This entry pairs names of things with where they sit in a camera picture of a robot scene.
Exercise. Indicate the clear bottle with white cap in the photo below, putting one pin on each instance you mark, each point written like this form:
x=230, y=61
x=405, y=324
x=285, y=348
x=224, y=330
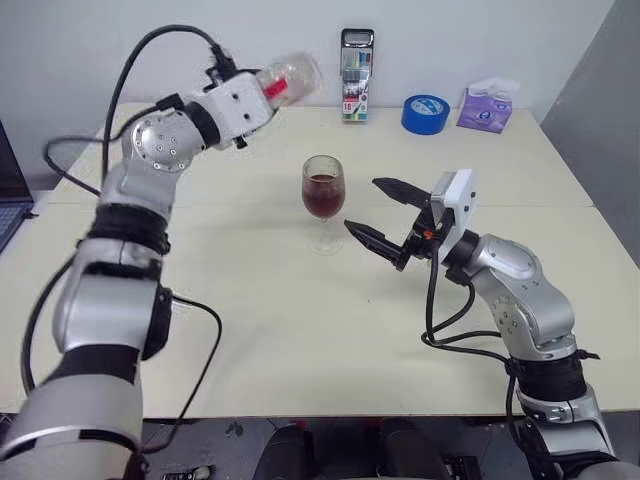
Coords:
x=295, y=75

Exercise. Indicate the blue tape roll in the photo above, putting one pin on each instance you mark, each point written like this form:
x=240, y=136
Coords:
x=424, y=117

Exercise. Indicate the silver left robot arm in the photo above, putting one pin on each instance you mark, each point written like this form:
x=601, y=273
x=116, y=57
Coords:
x=135, y=210

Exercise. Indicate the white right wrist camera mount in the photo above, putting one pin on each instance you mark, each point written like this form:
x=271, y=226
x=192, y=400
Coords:
x=460, y=200

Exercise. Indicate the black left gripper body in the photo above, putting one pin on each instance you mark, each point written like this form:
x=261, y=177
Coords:
x=241, y=142

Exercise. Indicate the laptop computer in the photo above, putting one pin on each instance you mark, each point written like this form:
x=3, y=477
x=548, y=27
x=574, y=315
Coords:
x=10, y=200

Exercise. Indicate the coloured pen box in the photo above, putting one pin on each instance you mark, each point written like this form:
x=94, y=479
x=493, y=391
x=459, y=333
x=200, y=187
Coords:
x=357, y=75

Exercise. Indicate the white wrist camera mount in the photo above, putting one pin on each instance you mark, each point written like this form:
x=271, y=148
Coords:
x=235, y=100
x=460, y=200

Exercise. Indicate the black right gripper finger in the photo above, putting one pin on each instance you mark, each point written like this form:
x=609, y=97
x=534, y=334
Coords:
x=402, y=192
x=372, y=237

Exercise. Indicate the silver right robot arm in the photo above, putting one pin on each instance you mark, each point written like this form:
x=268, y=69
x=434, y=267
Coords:
x=530, y=300

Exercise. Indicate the clear wine glass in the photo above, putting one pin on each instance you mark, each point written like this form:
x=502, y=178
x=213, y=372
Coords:
x=323, y=192

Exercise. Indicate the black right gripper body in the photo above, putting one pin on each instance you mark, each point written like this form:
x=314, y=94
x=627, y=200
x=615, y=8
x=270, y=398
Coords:
x=422, y=235

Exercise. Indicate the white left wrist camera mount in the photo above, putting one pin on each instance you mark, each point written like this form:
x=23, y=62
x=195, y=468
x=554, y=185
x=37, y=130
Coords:
x=235, y=100

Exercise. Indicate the purple tissue pack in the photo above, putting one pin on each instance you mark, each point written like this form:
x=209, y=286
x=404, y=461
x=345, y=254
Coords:
x=485, y=112

